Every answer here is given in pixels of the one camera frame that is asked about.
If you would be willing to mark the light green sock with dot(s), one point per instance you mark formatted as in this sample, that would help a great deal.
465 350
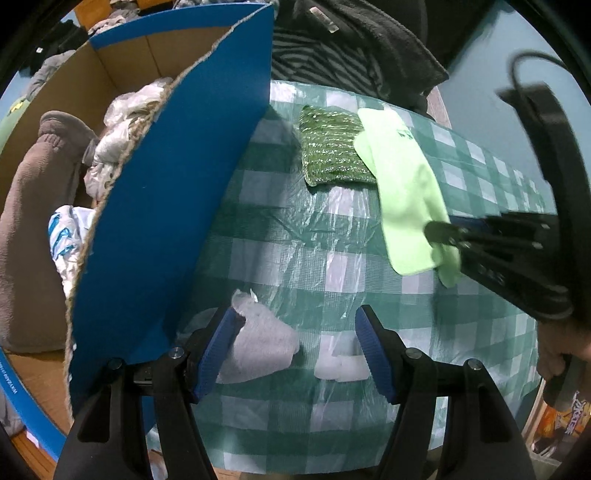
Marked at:
406 184

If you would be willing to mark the dark grey fleece jacket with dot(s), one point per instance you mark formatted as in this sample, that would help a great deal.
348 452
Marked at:
392 41

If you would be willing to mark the white blue printed sock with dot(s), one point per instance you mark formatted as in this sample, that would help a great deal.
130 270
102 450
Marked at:
64 235

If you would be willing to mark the brown fleece sock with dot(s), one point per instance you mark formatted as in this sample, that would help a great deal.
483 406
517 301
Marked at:
32 230

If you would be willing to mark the green checked tablecloth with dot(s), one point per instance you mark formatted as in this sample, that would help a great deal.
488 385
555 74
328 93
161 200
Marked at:
300 254

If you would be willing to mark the orange printed package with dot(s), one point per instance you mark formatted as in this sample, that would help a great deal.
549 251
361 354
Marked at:
572 415

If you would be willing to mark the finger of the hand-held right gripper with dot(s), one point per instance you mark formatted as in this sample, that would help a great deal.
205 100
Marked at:
443 233
508 220

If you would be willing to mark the grey sock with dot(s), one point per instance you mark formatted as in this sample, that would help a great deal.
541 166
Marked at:
263 346

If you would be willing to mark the green knitted cloth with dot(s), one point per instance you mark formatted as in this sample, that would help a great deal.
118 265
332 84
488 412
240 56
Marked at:
332 143

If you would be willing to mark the green plush pillow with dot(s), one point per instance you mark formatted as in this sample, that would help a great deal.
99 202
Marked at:
14 120

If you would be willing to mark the small white sock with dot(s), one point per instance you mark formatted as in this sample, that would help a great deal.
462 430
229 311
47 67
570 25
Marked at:
341 368

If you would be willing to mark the pile of black clothes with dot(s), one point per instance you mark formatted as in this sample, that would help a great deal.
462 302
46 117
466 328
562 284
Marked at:
60 41

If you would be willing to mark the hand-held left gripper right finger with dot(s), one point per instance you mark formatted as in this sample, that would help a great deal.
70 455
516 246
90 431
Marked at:
374 355

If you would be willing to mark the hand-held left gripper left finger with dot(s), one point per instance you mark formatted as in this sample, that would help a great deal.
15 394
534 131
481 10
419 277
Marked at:
217 355

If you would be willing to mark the grey striped robe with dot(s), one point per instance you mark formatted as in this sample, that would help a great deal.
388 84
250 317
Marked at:
323 60

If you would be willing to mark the blue cardboard box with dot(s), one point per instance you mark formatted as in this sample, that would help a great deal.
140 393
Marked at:
175 184

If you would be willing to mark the person's right hand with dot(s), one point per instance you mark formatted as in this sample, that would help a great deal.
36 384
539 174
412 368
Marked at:
554 353

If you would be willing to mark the pile of grey white clothes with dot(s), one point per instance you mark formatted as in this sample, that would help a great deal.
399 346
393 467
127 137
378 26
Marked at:
113 21

